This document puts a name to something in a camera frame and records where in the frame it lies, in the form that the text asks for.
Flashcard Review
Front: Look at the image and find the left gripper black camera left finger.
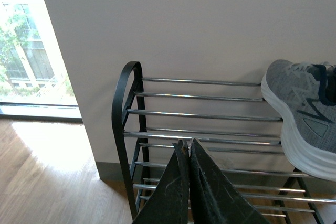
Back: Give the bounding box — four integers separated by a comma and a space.
133, 141, 189, 223

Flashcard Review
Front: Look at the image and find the left gripper black camera right finger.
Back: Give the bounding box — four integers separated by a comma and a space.
190, 138, 269, 223

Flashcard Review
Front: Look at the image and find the grey knit sneaker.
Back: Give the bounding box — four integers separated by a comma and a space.
261, 60, 335, 181

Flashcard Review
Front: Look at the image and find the black metal shoe rack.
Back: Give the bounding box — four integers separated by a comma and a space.
111, 61, 335, 223

